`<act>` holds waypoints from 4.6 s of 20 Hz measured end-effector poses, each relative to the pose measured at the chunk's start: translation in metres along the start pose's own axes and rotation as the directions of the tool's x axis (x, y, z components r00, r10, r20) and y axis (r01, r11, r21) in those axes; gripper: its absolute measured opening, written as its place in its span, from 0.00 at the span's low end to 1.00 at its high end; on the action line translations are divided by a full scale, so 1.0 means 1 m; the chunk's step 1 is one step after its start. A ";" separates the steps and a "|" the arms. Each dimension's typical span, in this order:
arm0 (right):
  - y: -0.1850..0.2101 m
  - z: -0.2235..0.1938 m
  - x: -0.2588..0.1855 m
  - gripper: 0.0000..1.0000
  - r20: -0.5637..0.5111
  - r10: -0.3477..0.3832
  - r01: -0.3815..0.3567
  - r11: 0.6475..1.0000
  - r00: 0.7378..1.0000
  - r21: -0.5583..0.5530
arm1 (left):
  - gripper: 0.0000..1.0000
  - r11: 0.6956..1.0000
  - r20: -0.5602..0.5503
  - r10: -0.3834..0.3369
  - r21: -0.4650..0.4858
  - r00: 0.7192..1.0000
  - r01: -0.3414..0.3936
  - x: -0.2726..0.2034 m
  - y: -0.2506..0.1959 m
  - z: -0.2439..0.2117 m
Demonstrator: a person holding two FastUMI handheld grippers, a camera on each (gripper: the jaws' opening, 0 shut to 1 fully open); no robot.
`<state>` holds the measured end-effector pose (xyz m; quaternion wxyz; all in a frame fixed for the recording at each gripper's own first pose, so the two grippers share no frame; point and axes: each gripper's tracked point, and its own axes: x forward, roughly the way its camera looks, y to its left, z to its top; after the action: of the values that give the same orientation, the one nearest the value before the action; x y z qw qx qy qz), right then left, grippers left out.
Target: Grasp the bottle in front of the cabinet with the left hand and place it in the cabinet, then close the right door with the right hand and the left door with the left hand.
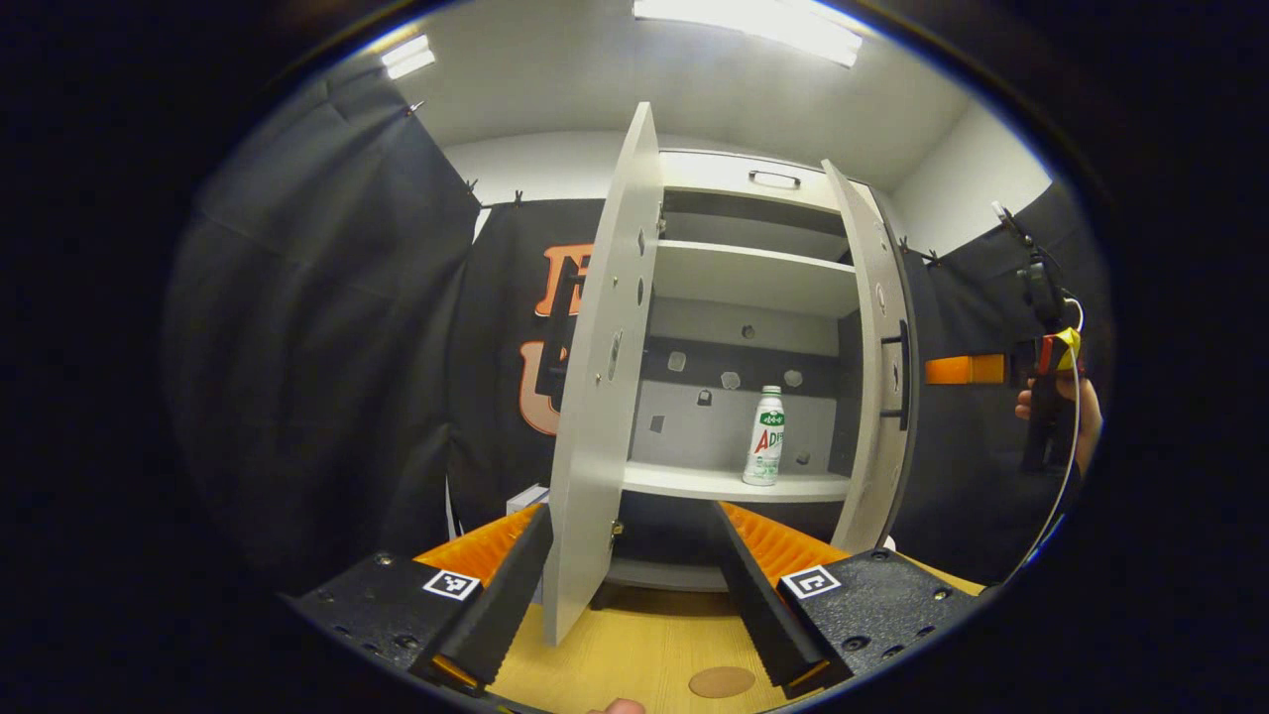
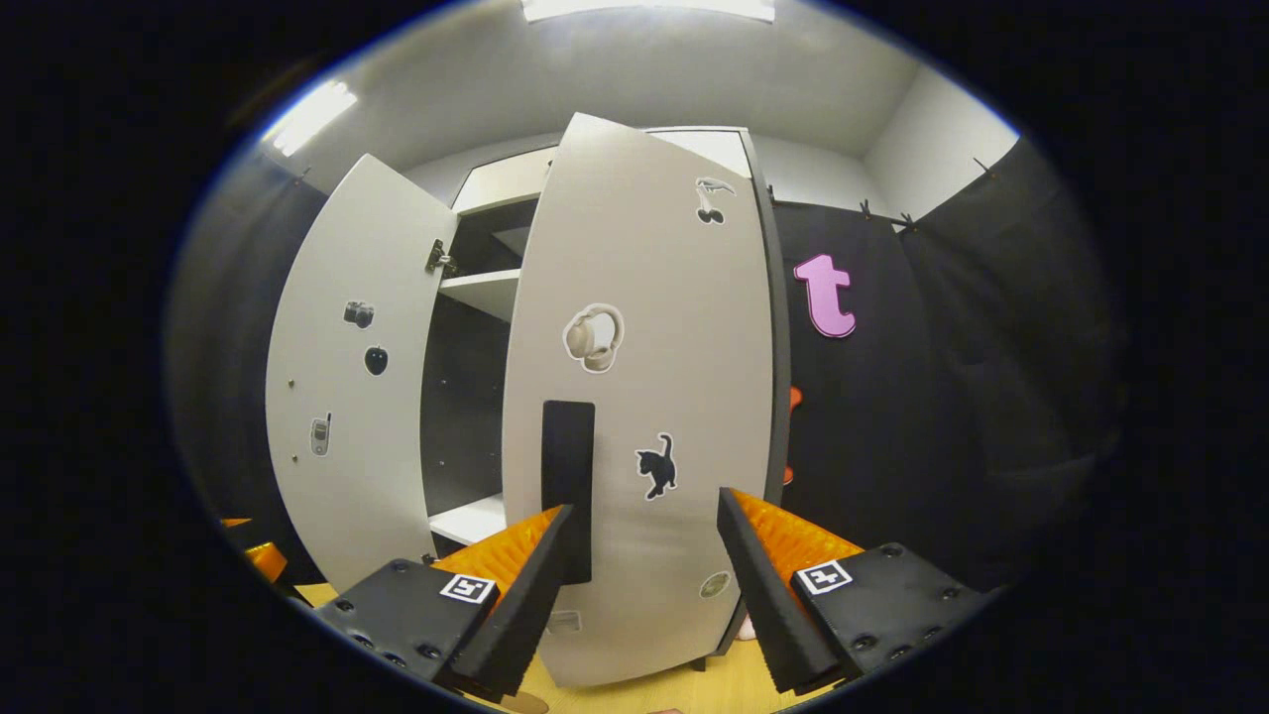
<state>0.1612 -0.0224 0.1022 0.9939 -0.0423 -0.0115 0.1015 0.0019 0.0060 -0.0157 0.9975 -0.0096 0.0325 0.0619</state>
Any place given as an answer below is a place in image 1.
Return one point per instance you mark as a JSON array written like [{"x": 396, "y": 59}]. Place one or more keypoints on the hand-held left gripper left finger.
[{"x": 496, "y": 615}]

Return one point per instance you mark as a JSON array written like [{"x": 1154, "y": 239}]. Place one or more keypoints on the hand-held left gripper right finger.
[{"x": 768, "y": 615}]

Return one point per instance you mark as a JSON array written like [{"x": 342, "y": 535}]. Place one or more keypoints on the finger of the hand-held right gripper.
[{"x": 957, "y": 369}]

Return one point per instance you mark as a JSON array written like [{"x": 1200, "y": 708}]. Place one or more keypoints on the white cabinet door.
[
  {"x": 595, "y": 397},
  {"x": 865, "y": 416}
]

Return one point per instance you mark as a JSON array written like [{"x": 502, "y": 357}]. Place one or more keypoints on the white green drink bottle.
[{"x": 765, "y": 436}]

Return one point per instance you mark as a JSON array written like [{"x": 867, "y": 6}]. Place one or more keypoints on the round brown coaster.
[{"x": 722, "y": 681}]

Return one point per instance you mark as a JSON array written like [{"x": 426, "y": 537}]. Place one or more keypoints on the white box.
[{"x": 525, "y": 499}]

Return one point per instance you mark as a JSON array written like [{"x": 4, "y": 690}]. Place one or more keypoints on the white cabinet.
[{"x": 684, "y": 436}]

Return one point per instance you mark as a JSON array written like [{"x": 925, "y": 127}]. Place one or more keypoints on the white cabinet drawer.
[{"x": 714, "y": 171}]

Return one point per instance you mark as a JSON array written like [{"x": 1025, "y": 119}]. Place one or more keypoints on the black backdrop cloth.
[{"x": 327, "y": 347}]

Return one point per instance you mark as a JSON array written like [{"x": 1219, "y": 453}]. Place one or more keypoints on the narrow ceiling light strip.
[{"x": 408, "y": 57}]

